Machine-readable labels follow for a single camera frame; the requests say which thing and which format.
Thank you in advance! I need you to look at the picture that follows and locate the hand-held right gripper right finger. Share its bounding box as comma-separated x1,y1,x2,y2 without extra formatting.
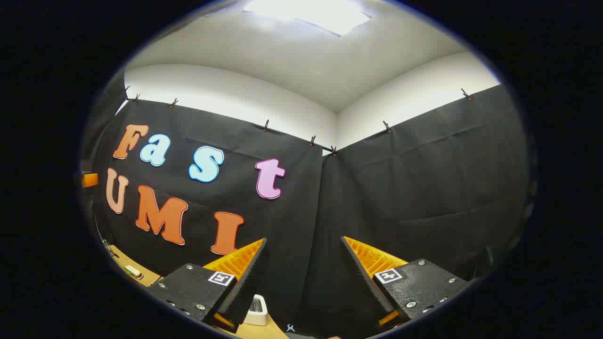
341,235,473,331

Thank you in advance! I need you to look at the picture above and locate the white toaster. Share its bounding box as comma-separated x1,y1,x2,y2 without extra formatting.
244,294,269,326

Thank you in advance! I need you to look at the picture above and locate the black backdrop cloth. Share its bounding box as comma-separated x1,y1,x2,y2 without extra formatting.
80,71,535,338

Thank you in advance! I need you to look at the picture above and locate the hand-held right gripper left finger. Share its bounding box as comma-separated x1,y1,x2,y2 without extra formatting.
145,237,271,331

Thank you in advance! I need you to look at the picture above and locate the ceiling light panel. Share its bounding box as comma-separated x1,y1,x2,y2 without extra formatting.
243,0,373,36

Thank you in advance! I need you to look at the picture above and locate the row of black clips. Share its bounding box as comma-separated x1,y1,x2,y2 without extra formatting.
123,85,473,156

